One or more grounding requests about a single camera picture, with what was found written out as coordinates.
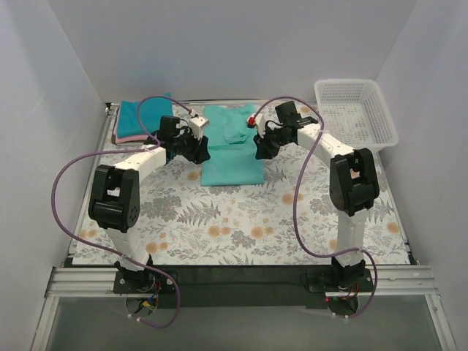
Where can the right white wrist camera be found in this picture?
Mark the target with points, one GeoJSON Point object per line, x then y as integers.
{"type": "Point", "coordinates": [257, 121]}

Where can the teal green t shirt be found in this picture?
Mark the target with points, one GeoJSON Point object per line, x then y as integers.
{"type": "Point", "coordinates": [231, 147]}

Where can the aluminium frame rail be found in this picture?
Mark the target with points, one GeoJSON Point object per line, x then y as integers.
{"type": "Point", "coordinates": [404, 314]}

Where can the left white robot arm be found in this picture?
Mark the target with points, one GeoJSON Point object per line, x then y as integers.
{"type": "Point", "coordinates": [115, 194]}

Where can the white plastic basket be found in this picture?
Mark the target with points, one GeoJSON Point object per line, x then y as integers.
{"type": "Point", "coordinates": [355, 112]}

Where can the folded pink t shirt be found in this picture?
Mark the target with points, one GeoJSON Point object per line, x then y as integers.
{"type": "Point", "coordinates": [131, 139]}

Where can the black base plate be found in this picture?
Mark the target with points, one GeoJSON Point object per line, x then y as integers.
{"type": "Point", "coordinates": [243, 286]}

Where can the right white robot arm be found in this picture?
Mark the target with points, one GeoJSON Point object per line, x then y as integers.
{"type": "Point", "coordinates": [353, 184]}

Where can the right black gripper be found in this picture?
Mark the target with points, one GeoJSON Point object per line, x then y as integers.
{"type": "Point", "coordinates": [265, 141]}

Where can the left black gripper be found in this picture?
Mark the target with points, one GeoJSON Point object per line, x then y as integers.
{"type": "Point", "coordinates": [197, 149]}

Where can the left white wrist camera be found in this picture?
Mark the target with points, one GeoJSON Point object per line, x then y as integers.
{"type": "Point", "coordinates": [198, 124]}

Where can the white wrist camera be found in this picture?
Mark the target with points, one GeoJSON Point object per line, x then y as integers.
{"type": "Point", "coordinates": [257, 121]}
{"type": "Point", "coordinates": [198, 124]}

